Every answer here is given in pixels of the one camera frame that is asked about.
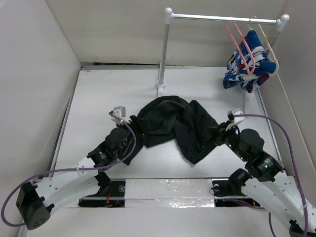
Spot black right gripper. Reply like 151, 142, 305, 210
206, 119, 248, 161

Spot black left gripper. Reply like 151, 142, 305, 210
115, 116, 148, 158

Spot black trousers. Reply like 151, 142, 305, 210
136, 96, 219, 164

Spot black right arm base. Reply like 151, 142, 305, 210
209, 180, 264, 210

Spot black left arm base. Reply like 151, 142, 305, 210
78, 179, 126, 208

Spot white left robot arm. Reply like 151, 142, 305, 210
16, 116, 145, 230

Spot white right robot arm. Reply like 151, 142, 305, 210
213, 122, 316, 237

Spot pink plastic hanger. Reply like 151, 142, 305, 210
224, 22, 256, 75

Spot cream plastic hanger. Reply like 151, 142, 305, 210
255, 23, 279, 78

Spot blue patterned garment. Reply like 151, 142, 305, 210
223, 29, 276, 93

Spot white metal clothes rack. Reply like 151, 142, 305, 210
155, 7, 290, 118

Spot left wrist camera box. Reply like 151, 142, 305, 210
109, 106, 129, 125

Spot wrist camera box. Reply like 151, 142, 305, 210
109, 106, 129, 125
226, 108, 245, 131

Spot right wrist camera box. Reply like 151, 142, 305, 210
226, 108, 245, 131

